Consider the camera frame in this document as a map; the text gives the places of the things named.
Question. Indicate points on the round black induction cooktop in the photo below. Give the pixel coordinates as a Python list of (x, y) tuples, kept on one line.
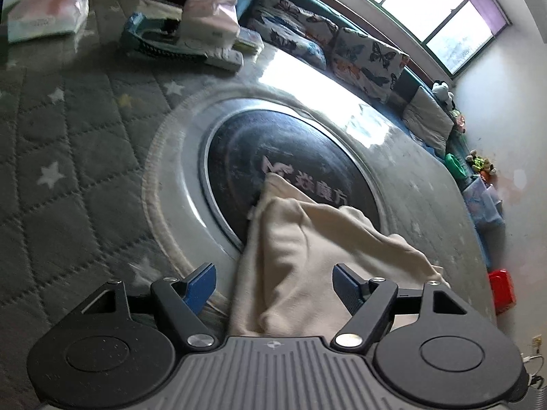
[(249, 138)]

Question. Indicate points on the panda plush toy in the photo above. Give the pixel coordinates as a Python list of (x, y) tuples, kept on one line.
[(443, 93)]

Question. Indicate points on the window with green frame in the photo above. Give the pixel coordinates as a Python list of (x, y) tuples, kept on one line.
[(443, 36)]

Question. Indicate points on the clear plastic storage box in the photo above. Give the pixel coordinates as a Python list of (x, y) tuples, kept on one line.
[(484, 205)]

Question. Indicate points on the white flat box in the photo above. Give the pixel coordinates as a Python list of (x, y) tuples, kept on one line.
[(248, 42)]

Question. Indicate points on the white wall socket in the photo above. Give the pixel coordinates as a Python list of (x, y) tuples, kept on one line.
[(536, 341)]

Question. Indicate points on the white tissue pack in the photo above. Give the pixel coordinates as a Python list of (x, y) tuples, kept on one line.
[(31, 19)]

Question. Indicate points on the cream beige garment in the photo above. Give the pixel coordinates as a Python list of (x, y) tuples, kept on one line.
[(284, 278)]

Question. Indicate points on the red plastic stool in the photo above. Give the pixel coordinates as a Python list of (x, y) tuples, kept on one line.
[(503, 293)]

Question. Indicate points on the butterfly pillow standing upright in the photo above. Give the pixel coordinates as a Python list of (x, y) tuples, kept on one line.
[(368, 64)]

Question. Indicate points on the plain grey cushion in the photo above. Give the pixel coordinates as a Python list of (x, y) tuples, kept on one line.
[(425, 118)]

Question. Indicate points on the butterfly pillow lying flat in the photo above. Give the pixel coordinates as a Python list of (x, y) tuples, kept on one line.
[(294, 30)]

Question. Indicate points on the pink tissue pack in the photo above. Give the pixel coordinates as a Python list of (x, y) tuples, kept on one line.
[(213, 22)]

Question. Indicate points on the green plastic bowl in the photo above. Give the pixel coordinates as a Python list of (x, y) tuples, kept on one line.
[(454, 167)]

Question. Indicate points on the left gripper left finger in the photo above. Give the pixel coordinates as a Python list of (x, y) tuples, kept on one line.
[(175, 303)]

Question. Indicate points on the colourful plush toys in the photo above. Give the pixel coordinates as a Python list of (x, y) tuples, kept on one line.
[(481, 166)]

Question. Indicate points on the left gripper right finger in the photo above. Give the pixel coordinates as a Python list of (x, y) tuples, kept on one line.
[(373, 305)]

